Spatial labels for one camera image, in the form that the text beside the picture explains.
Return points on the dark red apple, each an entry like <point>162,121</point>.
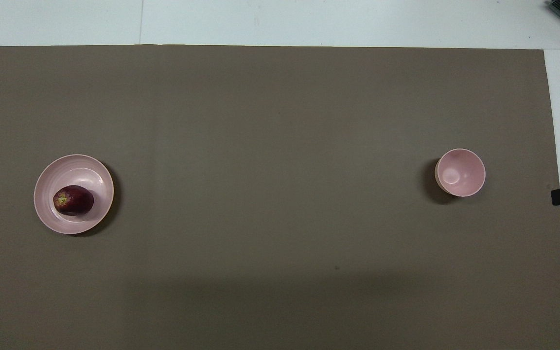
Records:
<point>76,200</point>

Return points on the pink bowl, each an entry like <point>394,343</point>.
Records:
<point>460,172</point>

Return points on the pink plate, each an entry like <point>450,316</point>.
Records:
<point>80,170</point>

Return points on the brown table mat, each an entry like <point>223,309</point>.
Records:
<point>280,146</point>

